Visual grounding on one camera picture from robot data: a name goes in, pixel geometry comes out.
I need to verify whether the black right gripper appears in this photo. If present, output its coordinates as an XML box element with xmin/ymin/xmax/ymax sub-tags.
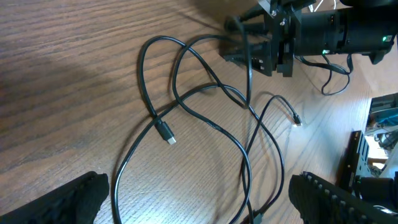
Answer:
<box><xmin>221</xmin><ymin>0</ymin><xmax>303</xmax><ymax>77</ymax></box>

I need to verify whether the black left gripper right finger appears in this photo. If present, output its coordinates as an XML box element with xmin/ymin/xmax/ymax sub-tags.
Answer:
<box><xmin>289</xmin><ymin>172</ymin><xmax>397</xmax><ymax>224</ymax></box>

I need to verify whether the thick black USB cable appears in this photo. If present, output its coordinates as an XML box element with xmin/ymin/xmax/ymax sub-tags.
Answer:
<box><xmin>111</xmin><ymin>15</ymin><xmax>284</xmax><ymax>224</ymax></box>

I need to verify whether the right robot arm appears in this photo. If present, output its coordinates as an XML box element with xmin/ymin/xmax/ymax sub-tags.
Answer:
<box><xmin>223</xmin><ymin>0</ymin><xmax>397</xmax><ymax>77</ymax></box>

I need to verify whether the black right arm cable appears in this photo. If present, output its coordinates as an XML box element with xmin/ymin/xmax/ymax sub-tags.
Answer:
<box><xmin>295</xmin><ymin>52</ymin><xmax>355</xmax><ymax>96</ymax></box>

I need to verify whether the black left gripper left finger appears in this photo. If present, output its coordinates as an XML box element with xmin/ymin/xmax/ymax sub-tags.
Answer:
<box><xmin>1</xmin><ymin>171</ymin><xmax>109</xmax><ymax>224</ymax></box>

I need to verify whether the thin black USB cable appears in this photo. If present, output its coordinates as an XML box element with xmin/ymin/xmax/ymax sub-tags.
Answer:
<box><xmin>241</xmin><ymin>95</ymin><xmax>303</xmax><ymax>224</ymax></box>

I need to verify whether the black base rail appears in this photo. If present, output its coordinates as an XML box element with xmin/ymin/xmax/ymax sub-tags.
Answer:
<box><xmin>336</xmin><ymin>131</ymin><xmax>373</xmax><ymax>193</ymax></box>

